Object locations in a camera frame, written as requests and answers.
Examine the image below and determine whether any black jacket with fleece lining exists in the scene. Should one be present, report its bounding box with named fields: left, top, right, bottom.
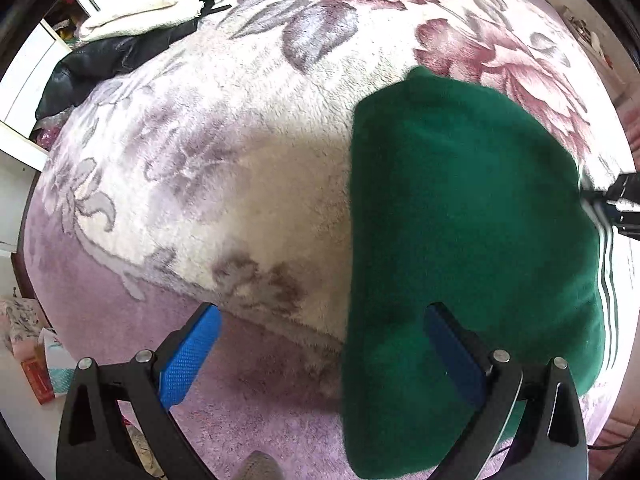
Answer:
left=35, top=0, right=234, bottom=121

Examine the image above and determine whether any white and teal box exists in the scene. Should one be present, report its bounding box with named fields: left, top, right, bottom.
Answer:
left=39, top=327, right=77, bottom=397

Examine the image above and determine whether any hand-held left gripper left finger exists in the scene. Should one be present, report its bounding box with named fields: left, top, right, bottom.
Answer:
left=56, top=303, right=223, bottom=480

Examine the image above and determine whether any floral fabric bundle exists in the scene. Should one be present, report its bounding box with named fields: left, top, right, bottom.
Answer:
left=0, top=296, right=43, bottom=357

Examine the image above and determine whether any green and cream varsity jacket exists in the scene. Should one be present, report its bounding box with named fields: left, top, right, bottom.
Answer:
left=340, top=65, right=624, bottom=479

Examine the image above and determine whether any black cable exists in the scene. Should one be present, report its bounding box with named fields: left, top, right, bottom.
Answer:
left=589, top=435, right=640, bottom=451

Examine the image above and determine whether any grey slipper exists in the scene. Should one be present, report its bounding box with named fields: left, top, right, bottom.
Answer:
left=239, top=450, right=284, bottom=480

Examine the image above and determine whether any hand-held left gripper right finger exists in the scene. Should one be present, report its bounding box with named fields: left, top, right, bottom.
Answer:
left=424, top=302, right=589, bottom=480

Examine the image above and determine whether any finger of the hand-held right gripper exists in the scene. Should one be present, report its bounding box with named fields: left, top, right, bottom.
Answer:
left=602, top=173, right=640, bottom=206
left=589, top=202, right=640, bottom=234

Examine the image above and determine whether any floral plush blanket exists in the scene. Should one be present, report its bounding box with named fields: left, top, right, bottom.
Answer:
left=20, top=0, right=640, bottom=480

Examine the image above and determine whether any red cardboard box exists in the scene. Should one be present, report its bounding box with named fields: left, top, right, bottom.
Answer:
left=20, top=357, right=57, bottom=406

